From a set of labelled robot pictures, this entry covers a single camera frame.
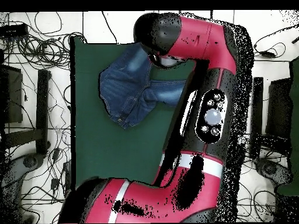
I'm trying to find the blue denim jeans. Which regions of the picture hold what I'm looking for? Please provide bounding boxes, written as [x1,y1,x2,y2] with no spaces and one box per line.
[98,41,187,130]

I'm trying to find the dark green table cloth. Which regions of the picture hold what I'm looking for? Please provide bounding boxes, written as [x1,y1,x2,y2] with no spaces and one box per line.
[69,36,197,192]

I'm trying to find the black power strip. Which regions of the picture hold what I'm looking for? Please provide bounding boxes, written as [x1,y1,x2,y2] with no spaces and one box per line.
[62,162,72,190]
[0,23,29,37]

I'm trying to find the black stand base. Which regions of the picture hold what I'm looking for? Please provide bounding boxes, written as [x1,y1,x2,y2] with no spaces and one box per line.
[3,69,51,156]
[249,76,293,160]

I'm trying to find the grey wheeled chair base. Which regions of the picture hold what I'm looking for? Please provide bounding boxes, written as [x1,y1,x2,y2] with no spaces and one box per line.
[0,152,46,223]
[253,157,293,187]

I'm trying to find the black box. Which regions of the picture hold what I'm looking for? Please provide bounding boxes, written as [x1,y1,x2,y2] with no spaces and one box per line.
[0,64,23,124]
[265,78,293,139]

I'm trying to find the dark green spare cloth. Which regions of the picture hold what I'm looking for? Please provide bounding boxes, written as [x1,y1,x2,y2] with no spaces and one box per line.
[276,57,299,197]

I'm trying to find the black cable tangle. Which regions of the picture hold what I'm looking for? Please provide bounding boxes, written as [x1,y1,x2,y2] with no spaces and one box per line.
[2,11,86,71]

